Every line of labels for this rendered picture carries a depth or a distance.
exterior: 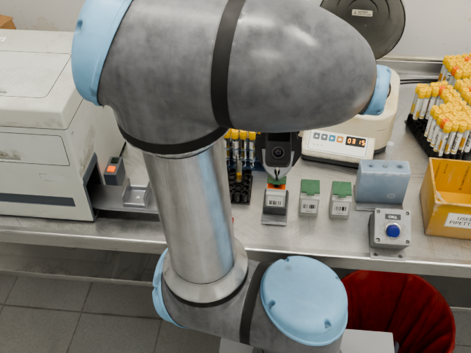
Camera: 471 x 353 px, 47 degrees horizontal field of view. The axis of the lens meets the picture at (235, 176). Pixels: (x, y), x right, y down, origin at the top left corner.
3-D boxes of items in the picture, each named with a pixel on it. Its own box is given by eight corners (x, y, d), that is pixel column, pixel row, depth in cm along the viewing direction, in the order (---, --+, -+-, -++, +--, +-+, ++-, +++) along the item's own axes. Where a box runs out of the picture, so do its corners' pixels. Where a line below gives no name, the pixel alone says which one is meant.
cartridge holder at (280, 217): (261, 224, 115) (261, 212, 113) (264, 193, 121) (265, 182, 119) (286, 226, 115) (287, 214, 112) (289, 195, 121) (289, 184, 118)
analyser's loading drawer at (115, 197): (78, 211, 116) (73, 195, 112) (87, 190, 120) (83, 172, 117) (173, 218, 114) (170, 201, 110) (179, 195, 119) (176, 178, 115)
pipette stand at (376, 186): (355, 210, 117) (362, 177, 111) (352, 187, 122) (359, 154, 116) (402, 212, 117) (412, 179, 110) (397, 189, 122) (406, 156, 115)
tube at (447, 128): (432, 158, 128) (444, 121, 121) (439, 157, 128) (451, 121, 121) (434, 162, 127) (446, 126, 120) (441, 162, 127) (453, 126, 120)
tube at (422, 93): (413, 127, 136) (424, 92, 129) (408, 125, 137) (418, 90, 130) (418, 125, 137) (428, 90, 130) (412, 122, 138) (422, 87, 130)
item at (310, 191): (298, 216, 117) (300, 194, 112) (298, 199, 120) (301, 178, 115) (317, 217, 116) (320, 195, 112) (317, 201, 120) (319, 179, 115)
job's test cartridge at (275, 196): (265, 212, 116) (265, 191, 111) (267, 196, 119) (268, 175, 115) (284, 213, 115) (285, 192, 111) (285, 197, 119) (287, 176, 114)
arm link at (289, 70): (400, -10, 36) (395, 54, 83) (242, -28, 39) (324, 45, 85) (365, 160, 38) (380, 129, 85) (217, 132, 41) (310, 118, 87)
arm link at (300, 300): (333, 389, 75) (343, 337, 65) (240, 361, 78) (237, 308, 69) (348, 316, 83) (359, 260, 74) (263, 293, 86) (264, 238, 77)
